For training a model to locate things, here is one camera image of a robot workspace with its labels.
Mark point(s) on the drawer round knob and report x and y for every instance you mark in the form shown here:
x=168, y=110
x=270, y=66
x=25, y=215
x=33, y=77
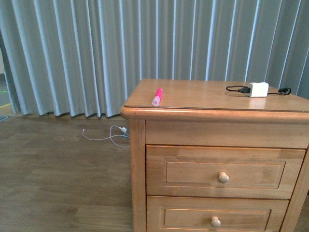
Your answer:
x=215, y=222
x=222, y=178

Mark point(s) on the pink highlighter marker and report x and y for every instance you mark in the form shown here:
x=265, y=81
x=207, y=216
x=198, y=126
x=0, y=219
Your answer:
x=157, y=98

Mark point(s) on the bottom drawer round knob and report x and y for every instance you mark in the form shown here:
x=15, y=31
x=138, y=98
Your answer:
x=215, y=222

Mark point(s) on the wooden drawer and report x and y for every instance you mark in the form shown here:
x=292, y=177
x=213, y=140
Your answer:
x=192, y=171
x=186, y=214

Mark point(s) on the white charger adapter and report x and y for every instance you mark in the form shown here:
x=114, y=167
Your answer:
x=258, y=90

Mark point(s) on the grey floor socket box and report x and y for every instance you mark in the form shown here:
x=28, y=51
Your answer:
x=124, y=135

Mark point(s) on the top drawer round knob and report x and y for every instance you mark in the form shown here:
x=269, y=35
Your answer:
x=222, y=178

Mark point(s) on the grey pleated curtain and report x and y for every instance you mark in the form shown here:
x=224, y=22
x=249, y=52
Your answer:
x=87, y=56

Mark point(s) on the wooden nightstand cabinet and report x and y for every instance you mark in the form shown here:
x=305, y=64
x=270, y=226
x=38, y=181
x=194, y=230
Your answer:
x=204, y=113

